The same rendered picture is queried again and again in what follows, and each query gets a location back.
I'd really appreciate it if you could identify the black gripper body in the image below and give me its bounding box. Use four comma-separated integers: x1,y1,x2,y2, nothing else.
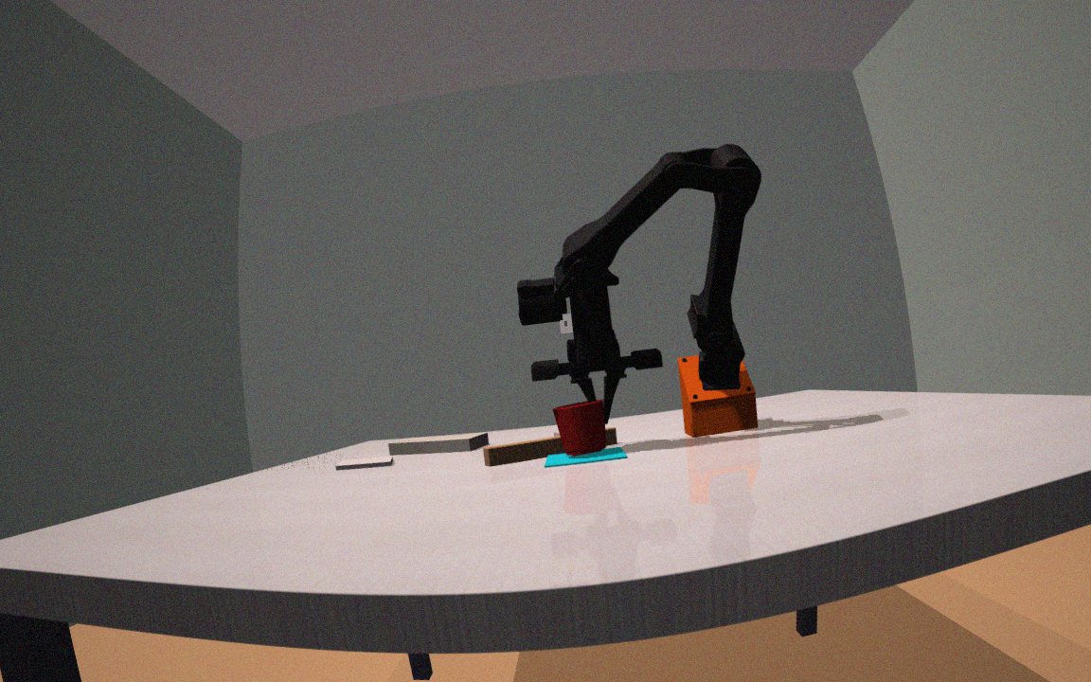
531,314,663,382

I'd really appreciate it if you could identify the tan wooden bar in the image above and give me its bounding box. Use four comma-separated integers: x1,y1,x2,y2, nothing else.
483,427,618,467

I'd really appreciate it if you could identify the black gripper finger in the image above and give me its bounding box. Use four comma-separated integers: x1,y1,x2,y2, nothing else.
603,374,627,424
571,378,597,403

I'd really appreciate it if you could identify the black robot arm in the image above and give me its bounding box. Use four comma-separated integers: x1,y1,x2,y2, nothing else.
517,144,762,390

